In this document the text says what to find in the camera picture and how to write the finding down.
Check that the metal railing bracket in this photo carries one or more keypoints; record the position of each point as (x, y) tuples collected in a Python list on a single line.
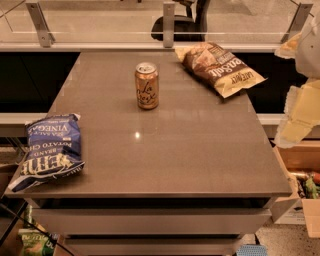
[(45, 37), (168, 24), (298, 21)]

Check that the brown sea salt chips bag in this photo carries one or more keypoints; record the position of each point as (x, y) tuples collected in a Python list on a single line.
[(218, 67)]

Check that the cardboard box with snacks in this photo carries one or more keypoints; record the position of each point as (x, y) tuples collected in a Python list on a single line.
[(300, 165)]

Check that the lower grey drawer front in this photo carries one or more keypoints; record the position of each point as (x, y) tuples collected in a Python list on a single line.
[(154, 247)]

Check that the orange LaCroix soda can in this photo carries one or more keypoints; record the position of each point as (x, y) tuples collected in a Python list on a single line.
[(147, 85)]

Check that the upper grey drawer front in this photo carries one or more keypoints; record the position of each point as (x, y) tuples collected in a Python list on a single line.
[(151, 221)]

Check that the grey drawer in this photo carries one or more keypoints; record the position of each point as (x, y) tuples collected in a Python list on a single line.
[(151, 221), (154, 247)]

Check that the blue kettle chips bag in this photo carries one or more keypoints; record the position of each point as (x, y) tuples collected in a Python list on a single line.
[(54, 151)]

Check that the middle metal railing bracket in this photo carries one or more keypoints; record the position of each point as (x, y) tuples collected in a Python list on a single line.
[(168, 24)]

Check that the left metal railing bracket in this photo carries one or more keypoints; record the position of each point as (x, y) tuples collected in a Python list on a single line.
[(45, 37)]

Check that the black office chair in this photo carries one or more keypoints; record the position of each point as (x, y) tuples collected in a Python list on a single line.
[(191, 27)]

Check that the blue perforated basket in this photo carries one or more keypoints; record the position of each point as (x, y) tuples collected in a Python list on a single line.
[(252, 250)]

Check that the right metal railing bracket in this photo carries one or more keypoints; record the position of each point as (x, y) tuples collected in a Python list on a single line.
[(298, 21)]

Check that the green snack bag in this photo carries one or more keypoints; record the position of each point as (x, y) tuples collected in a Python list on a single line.
[(34, 243)]

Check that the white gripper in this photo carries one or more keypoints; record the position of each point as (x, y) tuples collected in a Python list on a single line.
[(310, 53)]

